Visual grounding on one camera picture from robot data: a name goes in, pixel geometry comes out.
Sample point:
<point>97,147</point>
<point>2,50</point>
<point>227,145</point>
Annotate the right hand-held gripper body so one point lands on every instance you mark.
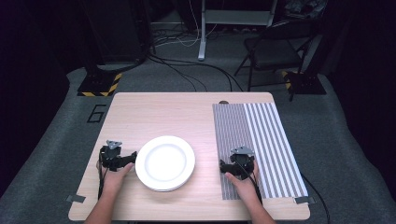
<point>243,161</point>

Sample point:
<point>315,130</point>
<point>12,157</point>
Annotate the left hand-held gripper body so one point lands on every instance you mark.
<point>111,157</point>

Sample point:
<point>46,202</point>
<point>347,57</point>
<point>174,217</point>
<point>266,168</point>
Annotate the white plate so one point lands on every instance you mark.
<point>165,163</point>

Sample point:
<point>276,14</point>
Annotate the person's left hand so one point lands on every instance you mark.
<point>112,180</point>

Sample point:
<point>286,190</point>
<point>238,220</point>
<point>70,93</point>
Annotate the person's right hand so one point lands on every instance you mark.
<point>247,188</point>

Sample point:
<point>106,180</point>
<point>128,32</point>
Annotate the grey white striped mat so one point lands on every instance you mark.
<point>264,133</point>

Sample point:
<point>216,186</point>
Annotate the grey tape piece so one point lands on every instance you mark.
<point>304,200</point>
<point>75,198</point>

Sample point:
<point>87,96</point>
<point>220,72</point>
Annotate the small dark round object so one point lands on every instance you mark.
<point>223,102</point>

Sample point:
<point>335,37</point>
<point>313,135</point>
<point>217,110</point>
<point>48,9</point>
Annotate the black yellow striped base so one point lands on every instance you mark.
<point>99,84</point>
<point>306,83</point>

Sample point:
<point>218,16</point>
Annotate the black folding chair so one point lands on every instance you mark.
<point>274,53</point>

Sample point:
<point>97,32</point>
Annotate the black cabinet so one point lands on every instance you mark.
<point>118,31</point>

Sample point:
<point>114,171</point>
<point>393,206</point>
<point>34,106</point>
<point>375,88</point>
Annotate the white metal stand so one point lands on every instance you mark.
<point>203,37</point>

